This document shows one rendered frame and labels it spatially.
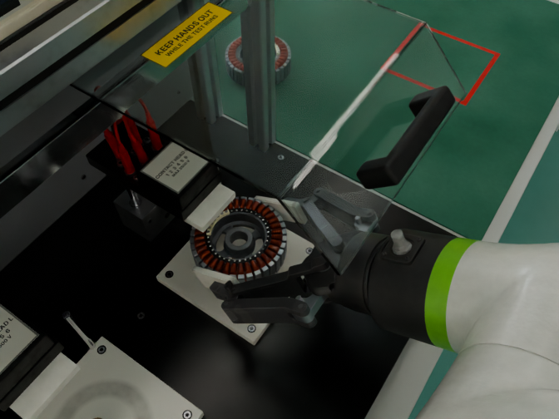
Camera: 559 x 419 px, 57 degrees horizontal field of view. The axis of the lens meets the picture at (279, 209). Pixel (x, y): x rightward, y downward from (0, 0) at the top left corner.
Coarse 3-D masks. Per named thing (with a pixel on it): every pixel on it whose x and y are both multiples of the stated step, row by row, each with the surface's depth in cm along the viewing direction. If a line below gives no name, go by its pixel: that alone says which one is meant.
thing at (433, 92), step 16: (416, 96) 45; (432, 96) 43; (448, 96) 43; (416, 112) 45; (432, 112) 41; (416, 128) 40; (432, 128) 41; (400, 144) 39; (416, 144) 40; (368, 160) 41; (384, 160) 39; (400, 160) 39; (368, 176) 40; (384, 176) 38; (400, 176) 38
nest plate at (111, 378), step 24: (96, 360) 58; (120, 360) 58; (72, 384) 57; (96, 384) 57; (120, 384) 57; (144, 384) 57; (48, 408) 55; (72, 408) 55; (96, 408) 55; (120, 408) 55; (144, 408) 55; (168, 408) 55; (192, 408) 55
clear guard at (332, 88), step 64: (192, 0) 49; (256, 0) 49; (320, 0) 49; (128, 64) 44; (192, 64) 44; (256, 64) 44; (320, 64) 44; (384, 64) 44; (448, 64) 49; (192, 128) 40; (256, 128) 40; (320, 128) 40; (384, 128) 43; (320, 192) 38; (384, 192) 42
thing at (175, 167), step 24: (144, 144) 61; (168, 144) 58; (96, 168) 61; (120, 168) 59; (144, 168) 56; (168, 168) 56; (192, 168) 56; (216, 168) 58; (144, 192) 58; (168, 192) 55; (192, 192) 56; (216, 192) 59; (192, 216) 58; (216, 216) 58
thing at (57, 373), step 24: (0, 312) 47; (0, 336) 45; (24, 336) 45; (48, 336) 48; (0, 360) 44; (24, 360) 45; (48, 360) 48; (0, 384) 43; (24, 384) 46; (48, 384) 47; (0, 408) 45; (24, 408) 46
